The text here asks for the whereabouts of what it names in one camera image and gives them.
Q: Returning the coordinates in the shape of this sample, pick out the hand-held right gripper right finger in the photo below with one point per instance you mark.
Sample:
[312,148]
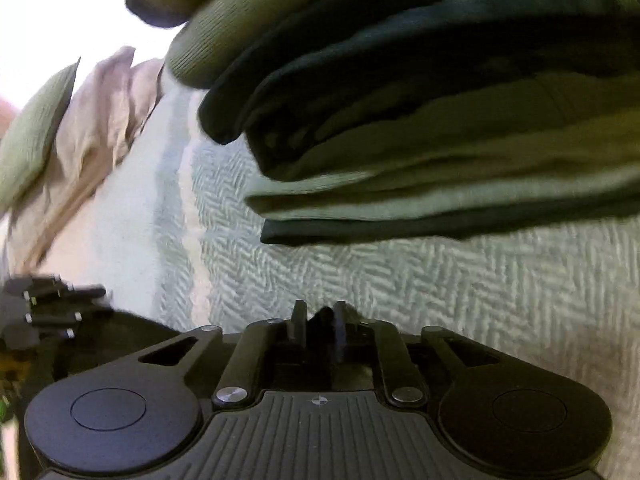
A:
[341,327]

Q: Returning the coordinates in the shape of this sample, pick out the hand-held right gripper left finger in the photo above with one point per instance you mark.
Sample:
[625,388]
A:
[298,327]

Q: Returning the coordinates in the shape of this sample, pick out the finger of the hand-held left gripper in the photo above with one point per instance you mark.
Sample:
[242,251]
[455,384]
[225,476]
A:
[50,287]
[60,321]

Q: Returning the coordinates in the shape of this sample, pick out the black knit sweater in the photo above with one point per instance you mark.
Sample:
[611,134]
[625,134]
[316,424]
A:
[135,327]

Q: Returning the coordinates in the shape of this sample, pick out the grey pink striped bed blanket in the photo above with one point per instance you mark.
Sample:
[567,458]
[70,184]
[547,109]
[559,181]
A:
[400,285]

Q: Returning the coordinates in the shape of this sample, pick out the green pillow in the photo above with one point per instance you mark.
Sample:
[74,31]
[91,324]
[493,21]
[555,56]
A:
[35,135]

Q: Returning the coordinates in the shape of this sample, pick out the beige crumpled cloth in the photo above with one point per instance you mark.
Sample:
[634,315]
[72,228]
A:
[95,125]

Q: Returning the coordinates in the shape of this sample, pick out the stack of folded clothes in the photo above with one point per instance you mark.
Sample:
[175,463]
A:
[400,110]

